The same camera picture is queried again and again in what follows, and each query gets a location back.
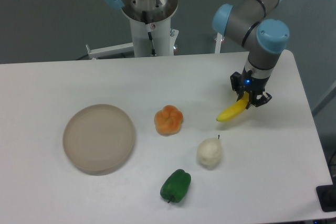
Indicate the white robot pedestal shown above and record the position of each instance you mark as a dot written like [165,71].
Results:
[150,24]

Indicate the white pear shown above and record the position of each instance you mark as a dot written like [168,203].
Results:
[209,152]

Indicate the yellow banana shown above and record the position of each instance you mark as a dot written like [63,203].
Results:
[234,110]

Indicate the white right support bracket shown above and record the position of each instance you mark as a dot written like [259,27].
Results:
[219,40]

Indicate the white left support bracket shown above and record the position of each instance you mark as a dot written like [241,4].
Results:
[109,51]

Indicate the orange bread roll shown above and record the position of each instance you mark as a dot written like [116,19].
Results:
[168,121]

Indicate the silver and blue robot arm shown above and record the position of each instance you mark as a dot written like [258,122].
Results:
[245,24]

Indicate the white support bracket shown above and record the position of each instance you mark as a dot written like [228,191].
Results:
[109,51]
[219,40]

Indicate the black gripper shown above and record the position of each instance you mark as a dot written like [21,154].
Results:
[245,82]

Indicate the beige round plate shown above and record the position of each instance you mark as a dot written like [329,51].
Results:
[99,139]

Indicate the green bell pepper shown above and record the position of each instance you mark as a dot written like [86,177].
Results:
[176,186]

